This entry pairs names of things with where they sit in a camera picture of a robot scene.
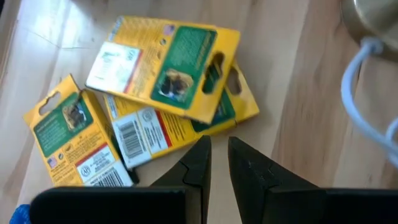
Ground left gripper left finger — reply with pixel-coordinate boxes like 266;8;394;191
29;135;212;224

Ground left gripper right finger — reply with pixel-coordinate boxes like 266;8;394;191
228;136;398;224

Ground yellow crayon box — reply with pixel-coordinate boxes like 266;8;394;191
23;74;134;187
85;15;242;125
104;60;261;170

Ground blue plastic bin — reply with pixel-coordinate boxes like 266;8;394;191
9;203;32;224

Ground brass lamp with white bulb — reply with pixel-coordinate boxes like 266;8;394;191
340;0;398;62

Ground white lamp power cord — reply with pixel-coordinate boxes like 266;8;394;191
340;37;398;169

